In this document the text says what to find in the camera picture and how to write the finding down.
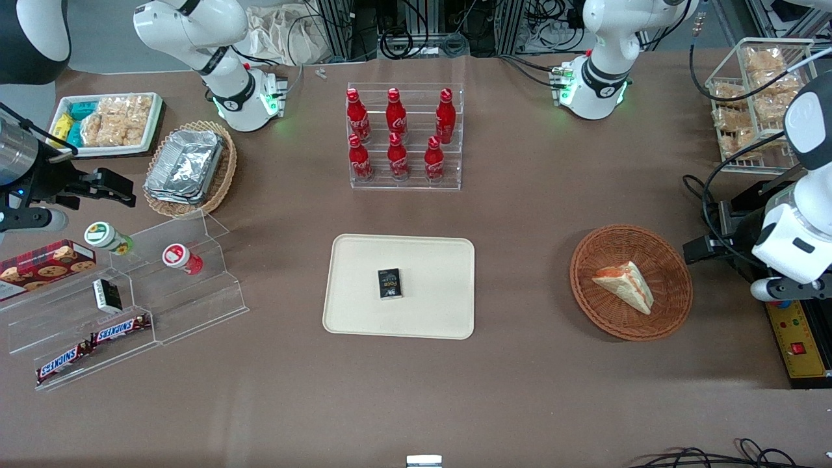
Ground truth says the aluminium frame post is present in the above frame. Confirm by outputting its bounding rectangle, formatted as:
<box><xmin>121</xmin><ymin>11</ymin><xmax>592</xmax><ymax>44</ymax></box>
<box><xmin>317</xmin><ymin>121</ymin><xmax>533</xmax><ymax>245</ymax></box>
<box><xmin>317</xmin><ymin>0</ymin><xmax>356</xmax><ymax>63</ymax></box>
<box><xmin>497</xmin><ymin>0</ymin><xmax>528</xmax><ymax>57</ymax></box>

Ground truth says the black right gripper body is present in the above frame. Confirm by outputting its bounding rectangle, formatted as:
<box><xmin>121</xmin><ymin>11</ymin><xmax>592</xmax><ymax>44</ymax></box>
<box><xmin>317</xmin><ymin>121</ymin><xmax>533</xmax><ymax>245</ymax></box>
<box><xmin>0</xmin><ymin>146</ymin><xmax>84</xmax><ymax>211</ymax></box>

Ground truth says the clear rice cracker pack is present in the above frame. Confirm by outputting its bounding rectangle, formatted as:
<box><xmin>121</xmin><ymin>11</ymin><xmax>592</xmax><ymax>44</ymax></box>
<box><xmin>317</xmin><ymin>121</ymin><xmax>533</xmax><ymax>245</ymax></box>
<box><xmin>117</xmin><ymin>117</ymin><xmax>149</xmax><ymax>148</ymax></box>
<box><xmin>97</xmin><ymin>96</ymin><xmax>154</xmax><ymax>122</ymax></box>
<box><xmin>81</xmin><ymin>113</ymin><xmax>119</xmax><ymax>148</ymax></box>

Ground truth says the white wire basket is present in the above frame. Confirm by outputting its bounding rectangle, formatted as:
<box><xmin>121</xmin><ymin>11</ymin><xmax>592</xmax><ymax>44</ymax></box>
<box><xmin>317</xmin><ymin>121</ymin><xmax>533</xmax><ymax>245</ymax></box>
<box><xmin>705</xmin><ymin>37</ymin><xmax>819</xmax><ymax>176</ymax></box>

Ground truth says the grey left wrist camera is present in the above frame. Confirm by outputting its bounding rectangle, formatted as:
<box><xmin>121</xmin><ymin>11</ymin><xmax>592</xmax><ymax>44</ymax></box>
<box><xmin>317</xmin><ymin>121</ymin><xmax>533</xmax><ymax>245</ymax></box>
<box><xmin>750</xmin><ymin>276</ymin><xmax>832</xmax><ymax>304</ymax></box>

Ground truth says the triangle sandwich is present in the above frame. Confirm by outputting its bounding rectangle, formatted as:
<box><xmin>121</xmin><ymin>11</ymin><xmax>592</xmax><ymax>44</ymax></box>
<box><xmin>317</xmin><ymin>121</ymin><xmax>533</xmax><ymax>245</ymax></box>
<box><xmin>591</xmin><ymin>261</ymin><xmax>654</xmax><ymax>316</ymax></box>

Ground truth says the oval tan wicker basket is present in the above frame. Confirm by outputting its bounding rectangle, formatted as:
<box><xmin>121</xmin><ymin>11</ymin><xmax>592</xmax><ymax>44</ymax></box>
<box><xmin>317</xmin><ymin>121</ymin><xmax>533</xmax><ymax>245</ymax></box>
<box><xmin>142</xmin><ymin>120</ymin><xmax>238</xmax><ymax>220</ymax></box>

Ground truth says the beige cloth bag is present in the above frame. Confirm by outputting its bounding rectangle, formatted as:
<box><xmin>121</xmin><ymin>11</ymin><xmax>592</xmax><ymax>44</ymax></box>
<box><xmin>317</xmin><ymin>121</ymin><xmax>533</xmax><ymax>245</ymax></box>
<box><xmin>241</xmin><ymin>5</ymin><xmax>334</xmax><ymax>66</ymax></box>

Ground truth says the small black card box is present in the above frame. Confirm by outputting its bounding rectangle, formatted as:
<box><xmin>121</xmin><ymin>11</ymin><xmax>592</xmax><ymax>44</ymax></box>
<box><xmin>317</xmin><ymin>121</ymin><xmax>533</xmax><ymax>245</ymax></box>
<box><xmin>377</xmin><ymin>268</ymin><xmax>404</xmax><ymax>301</ymax></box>

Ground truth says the red lid drink cup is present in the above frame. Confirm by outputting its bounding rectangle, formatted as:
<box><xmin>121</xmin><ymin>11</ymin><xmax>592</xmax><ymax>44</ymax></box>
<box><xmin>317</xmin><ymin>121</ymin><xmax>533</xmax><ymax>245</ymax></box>
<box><xmin>162</xmin><ymin>242</ymin><xmax>205</xmax><ymax>276</ymax></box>

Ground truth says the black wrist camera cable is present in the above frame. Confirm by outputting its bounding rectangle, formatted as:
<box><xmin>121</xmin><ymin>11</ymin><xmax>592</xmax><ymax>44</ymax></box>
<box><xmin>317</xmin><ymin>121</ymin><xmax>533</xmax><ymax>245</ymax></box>
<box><xmin>682</xmin><ymin>133</ymin><xmax>788</xmax><ymax>265</ymax></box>

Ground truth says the clear acrylic stepped stand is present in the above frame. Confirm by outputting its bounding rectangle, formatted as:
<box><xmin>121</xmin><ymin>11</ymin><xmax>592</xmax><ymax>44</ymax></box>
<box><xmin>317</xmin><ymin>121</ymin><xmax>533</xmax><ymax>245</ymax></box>
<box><xmin>0</xmin><ymin>209</ymin><xmax>250</xmax><ymax>391</ymax></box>

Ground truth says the round brown wicker basket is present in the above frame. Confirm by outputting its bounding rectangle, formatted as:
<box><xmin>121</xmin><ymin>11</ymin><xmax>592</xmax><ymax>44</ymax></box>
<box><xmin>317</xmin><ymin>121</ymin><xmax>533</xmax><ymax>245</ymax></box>
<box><xmin>569</xmin><ymin>224</ymin><xmax>694</xmax><ymax>342</ymax></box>

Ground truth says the aluminium foil container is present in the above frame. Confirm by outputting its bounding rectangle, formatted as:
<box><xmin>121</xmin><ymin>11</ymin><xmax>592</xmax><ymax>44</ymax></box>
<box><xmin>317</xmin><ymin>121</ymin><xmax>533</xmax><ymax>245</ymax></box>
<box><xmin>144</xmin><ymin>129</ymin><xmax>226</xmax><ymax>206</ymax></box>

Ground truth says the white rectangular snack tray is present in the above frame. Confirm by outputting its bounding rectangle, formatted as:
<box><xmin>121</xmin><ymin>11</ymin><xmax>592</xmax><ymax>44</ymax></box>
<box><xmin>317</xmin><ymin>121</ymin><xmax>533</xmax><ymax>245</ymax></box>
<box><xmin>48</xmin><ymin>92</ymin><xmax>164</xmax><ymax>159</ymax></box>

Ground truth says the black floor cable bundle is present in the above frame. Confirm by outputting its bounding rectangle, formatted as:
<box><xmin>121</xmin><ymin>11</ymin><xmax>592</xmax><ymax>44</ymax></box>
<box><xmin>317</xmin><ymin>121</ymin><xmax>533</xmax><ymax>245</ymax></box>
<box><xmin>627</xmin><ymin>438</ymin><xmax>832</xmax><ymax>468</ymax></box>

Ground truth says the red cookie box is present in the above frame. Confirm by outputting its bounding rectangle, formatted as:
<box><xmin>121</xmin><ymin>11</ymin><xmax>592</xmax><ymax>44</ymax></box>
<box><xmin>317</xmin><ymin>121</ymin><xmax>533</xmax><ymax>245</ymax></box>
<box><xmin>0</xmin><ymin>239</ymin><xmax>98</xmax><ymax>302</ymax></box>

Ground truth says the yellow emergency stop box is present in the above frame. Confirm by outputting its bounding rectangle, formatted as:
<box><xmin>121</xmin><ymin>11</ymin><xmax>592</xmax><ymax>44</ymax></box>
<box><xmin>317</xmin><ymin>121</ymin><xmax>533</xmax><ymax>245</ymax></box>
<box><xmin>763</xmin><ymin>298</ymin><xmax>832</xmax><ymax>390</ymax></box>

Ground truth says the green lid drink cup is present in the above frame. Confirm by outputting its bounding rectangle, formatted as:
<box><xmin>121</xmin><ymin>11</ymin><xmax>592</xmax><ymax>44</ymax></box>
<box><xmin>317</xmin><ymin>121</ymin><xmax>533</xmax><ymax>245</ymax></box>
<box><xmin>84</xmin><ymin>221</ymin><xmax>136</xmax><ymax>256</ymax></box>

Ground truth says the red cola bottle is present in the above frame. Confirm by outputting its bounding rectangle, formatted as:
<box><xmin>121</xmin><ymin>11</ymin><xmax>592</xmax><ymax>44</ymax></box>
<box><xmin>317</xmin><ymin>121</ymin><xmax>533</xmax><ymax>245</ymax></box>
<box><xmin>385</xmin><ymin>87</ymin><xmax>409</xmax><ymax>141</ymax></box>
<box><xmin>345</xmin><ymin>88</ymin><xmax>372</xmax><ymax>144</ymax></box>
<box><xmin>387</xmin><ymin>132</ymin><xmax>410</xmax><ymax>182</ymax></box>
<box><xmin>424</xmin><ymin>135</ymin><xmax>446</xmax><ymax>184</ymax></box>
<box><xmin>435</xmin><ymin>88</ymin><xmax>457</xmax><ymax>146</ymax></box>
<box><xmin>348</xmin><ymin>133</ymin><xmax>374</xmax><ymax>183</ymax></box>

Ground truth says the small black white box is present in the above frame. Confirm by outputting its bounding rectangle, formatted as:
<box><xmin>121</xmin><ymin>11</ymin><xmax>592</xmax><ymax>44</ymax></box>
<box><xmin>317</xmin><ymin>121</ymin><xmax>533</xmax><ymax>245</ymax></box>
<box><xmin>92</xmin><ymin>278</ymin><xmax>124</xmax><ymax>315</ymax></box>

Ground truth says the snickers chocolate bar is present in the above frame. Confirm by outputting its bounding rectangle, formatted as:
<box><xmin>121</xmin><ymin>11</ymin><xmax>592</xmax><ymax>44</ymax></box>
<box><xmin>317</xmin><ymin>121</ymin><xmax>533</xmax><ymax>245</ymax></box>
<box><xmin>89</xmin><ymin>314</ymin><xmax>152</xmax><ymax>346</ymax></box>
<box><xmin>35</xmin><ymin>342</ymin><xmax>94</xmax><ymax>384</ymax></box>

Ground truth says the clear acrylic bottle rack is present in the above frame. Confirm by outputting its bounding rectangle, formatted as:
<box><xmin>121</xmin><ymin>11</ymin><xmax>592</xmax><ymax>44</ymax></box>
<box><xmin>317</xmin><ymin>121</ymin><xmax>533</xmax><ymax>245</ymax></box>
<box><xmin>346</xmin><ymin>82</ymin><xmax>465</xmax><ymax>192</ymax></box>

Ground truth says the bagged fried snack pack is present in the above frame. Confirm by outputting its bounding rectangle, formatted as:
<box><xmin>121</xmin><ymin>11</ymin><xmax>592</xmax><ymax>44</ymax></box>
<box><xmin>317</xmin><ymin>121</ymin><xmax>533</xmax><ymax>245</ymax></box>
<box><xmin>744</xmin><ymin>46</ymin><xmax>788</xmax><ymax>74</ymax></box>
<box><xmin>721</xmin><ymin>126</ymin><xmax>798</xmax><ymax>157</ymax></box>
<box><xmin>711</xmin><ymin>81</ymin><xmax>749</xmax><ymax>105</ymax></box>
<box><xmin>754</xmin><ymin>74</ymin><xmax>804</xmax><ymax>122</ymax></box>
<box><xmin>711</xmin><ymin>107</ymin><xmax>755</xmax><ymax>131</ymax></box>

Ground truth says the beige plastic tray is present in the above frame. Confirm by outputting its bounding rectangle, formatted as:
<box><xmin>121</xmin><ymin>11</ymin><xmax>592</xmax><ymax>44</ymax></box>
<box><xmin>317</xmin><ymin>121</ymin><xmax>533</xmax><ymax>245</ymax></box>
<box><xmin>322</xmin><ymin>233</ymin><xmax>476</xmax><ymax>341</ymax></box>

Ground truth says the black equipment box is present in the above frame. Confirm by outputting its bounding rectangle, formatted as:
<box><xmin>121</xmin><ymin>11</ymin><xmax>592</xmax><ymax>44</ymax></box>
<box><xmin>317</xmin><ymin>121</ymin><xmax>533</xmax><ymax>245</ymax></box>
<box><xmin>718</xmin><ymin>178</ymin><xmax>791</xmax><ymax>261</ymax></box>

